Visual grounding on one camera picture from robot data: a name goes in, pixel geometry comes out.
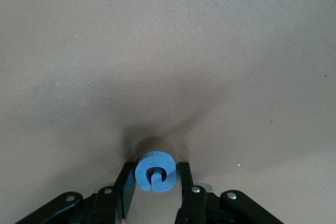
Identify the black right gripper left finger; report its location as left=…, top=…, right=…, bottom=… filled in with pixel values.
left=15, top=162, right=137, bottom=224

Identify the blue letter C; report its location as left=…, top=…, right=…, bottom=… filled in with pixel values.
left=134, top=151, right=176, bottom=193

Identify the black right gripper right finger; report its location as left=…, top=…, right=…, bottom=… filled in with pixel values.
left=174, top=162, right=286, bottom=224

